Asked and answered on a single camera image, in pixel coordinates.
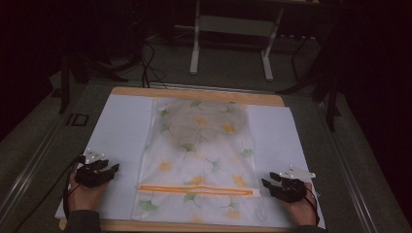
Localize silver floor rail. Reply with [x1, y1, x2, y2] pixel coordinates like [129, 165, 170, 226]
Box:
[314, 100, 381, 233]
[0, 106, 82, 224]

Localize black metal stand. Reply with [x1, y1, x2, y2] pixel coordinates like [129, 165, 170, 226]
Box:
[57, 48, 130, 115]
[275, 32, 345, 132]

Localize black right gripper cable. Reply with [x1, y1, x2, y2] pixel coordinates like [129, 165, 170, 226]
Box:
[303, 186, 321, 225]

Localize black floor cables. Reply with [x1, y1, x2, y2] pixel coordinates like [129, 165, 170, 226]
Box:
[138, 41, 169, 89]

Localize black floor bracket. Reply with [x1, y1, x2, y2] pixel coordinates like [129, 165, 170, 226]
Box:
[65, 113, 90, 127]

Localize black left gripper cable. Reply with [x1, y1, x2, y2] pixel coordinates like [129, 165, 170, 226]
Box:
[12, 154, 87, 233]

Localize person's left hand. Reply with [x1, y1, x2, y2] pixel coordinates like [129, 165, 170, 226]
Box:
[67, 173, 111, 214]

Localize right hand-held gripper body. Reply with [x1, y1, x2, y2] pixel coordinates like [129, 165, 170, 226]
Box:
[277, 164, 317, 204]

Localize white metal desk frame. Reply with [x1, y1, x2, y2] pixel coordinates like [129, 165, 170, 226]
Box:
[189, 0, 287, 83]

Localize wooden table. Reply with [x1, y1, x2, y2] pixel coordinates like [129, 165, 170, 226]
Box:
[57, 85, 326, 233]

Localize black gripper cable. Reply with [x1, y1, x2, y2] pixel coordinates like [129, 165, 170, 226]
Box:
[12, 154, 87, 233]
[303, 186, 321, 225]

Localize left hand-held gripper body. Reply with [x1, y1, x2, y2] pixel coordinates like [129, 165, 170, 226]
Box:
[75, 148, 113, 189]

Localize leaf print mesh laundry bag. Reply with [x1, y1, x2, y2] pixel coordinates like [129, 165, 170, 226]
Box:
[130, 96, 266, 228]

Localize person's right hand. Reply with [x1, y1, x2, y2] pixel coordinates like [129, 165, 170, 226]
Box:
[285, 183, 318, 227]

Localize white table mat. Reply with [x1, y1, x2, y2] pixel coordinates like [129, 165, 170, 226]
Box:
[53, 93, 326, 230]

